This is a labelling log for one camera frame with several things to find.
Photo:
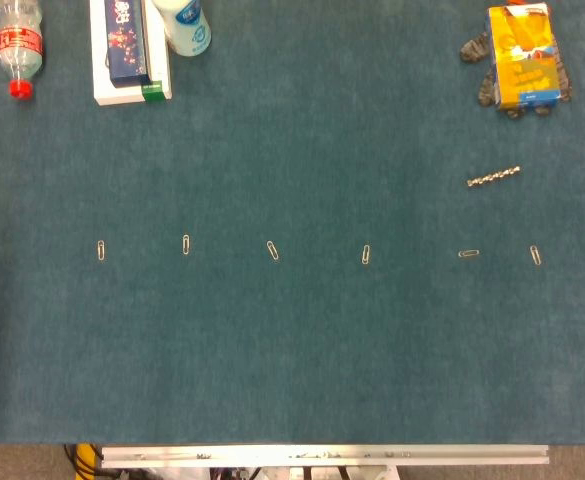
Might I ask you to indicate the teal felt table cover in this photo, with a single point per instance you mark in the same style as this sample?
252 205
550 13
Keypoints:
292 325

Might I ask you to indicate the yellow snack box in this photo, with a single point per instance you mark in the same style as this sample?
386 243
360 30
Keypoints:
522 60

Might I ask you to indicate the clear plastic bottle red cap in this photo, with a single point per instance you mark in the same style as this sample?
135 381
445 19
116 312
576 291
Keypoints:
19 45

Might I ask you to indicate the white light-blue drink bottle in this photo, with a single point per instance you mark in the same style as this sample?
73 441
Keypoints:
187 27

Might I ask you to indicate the white flat box green corner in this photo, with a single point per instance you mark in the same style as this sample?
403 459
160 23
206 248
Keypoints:
158 70

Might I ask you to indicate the aluminium profile rail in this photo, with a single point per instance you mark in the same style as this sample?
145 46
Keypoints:
322 456

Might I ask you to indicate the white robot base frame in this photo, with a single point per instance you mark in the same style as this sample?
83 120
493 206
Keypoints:
277 475

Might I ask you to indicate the grey knitted glove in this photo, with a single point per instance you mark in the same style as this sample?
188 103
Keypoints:
474 49

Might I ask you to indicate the dark blue printed carton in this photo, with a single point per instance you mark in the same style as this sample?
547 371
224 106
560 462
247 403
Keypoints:
127 45

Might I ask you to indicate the silver paper clip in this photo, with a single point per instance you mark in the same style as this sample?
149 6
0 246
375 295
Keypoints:
186 244
468 253
365 254
535 255
272 251
101 250

